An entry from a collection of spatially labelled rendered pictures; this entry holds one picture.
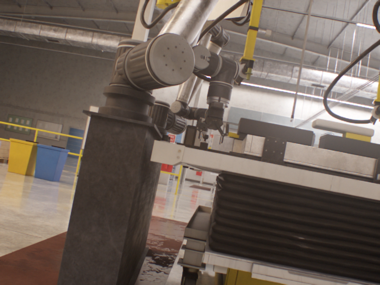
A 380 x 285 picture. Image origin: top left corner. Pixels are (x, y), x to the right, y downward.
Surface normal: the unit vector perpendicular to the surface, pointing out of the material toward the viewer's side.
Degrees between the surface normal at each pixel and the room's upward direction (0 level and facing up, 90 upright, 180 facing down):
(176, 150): 90
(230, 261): 90
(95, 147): 90
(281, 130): 90
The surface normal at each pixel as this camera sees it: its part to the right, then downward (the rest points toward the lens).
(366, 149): -0.07, -0.07
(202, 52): 0.51, 0.05
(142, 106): 0.75, 0.11
